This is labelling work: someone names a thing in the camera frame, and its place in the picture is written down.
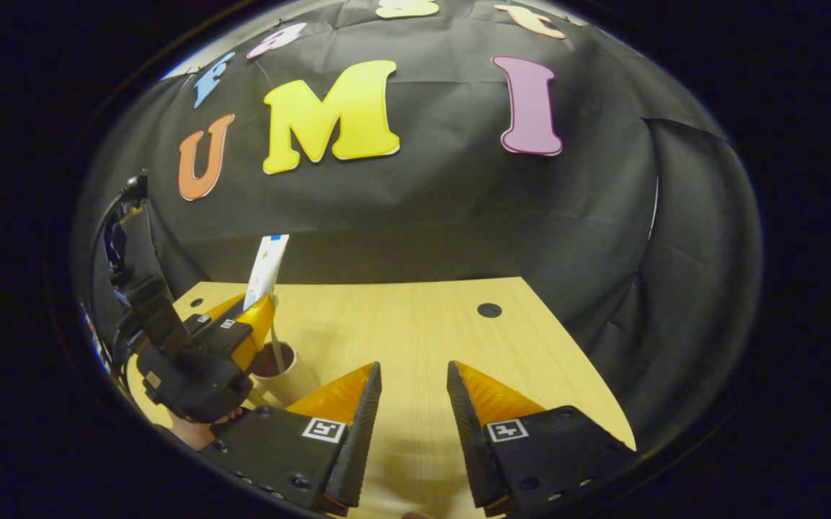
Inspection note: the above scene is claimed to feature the white toothpaste tube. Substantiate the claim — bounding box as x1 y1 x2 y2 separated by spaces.
244 234 290 311

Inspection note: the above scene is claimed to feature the beige cup with handle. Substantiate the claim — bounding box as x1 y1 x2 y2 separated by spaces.
249 341 322 410

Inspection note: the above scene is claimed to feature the pale green toothbrush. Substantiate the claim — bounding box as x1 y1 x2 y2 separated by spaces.
270 296 288 373

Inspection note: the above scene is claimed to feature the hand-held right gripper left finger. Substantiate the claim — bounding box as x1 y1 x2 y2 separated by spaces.
203 360 383 517

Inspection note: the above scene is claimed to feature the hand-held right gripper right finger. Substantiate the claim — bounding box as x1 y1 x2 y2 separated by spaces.
447 360 638 517

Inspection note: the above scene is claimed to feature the wooden desktop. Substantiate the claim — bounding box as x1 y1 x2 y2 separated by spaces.
125 277 636 519

